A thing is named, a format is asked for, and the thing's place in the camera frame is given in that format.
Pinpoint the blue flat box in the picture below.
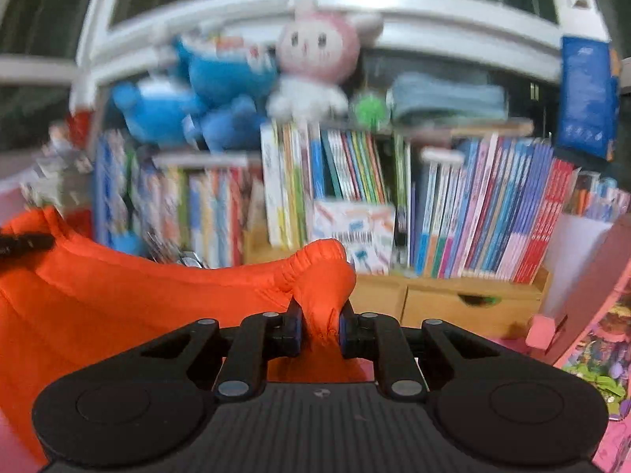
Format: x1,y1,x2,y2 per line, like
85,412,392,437
556,34,621,161

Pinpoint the teal folded cloth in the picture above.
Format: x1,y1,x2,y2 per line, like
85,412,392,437
390,71,510,125

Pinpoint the wooden drawer organizer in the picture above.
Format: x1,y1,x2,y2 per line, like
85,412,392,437
243,225,552,342

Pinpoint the row of colourful books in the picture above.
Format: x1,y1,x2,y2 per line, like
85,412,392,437
93,121,618,283

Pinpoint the pink cardboard box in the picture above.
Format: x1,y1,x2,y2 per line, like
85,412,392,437
524,214,631,368

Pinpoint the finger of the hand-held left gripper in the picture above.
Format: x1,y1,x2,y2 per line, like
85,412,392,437
0,233,56,258

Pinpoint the miniature black bicycle model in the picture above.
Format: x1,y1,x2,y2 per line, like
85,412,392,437
150,234,204,270

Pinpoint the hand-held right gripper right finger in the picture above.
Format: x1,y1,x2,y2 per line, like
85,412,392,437
338,300,528,401

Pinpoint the white patterned box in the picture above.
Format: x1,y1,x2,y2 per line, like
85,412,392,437
310,199,396,275

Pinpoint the pink blanket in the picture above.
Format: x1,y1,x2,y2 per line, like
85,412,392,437
0,332,631,473

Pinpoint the green round ornament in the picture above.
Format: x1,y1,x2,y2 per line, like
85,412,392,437
351,89,389,130

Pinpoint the blue round plush pouch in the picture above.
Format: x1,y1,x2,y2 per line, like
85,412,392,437
110,231,147,258

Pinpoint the colourful printed mat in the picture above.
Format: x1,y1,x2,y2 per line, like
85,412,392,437
561,293,631,422

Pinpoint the white window frame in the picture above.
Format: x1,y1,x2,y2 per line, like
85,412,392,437
0,0,614,114

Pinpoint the pink white bunny plush toy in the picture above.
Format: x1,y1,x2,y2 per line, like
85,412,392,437
267,0,384,121

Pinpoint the stack of papers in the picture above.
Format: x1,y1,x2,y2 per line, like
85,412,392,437
20,145,95,209

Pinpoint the white shelf board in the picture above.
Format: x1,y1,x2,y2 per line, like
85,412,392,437
152,153,251,169

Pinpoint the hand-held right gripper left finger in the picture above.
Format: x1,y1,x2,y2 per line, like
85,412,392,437
113,298,303,401

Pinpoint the orange hooded puffer jacket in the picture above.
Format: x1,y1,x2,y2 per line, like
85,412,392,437
0,207,376,469

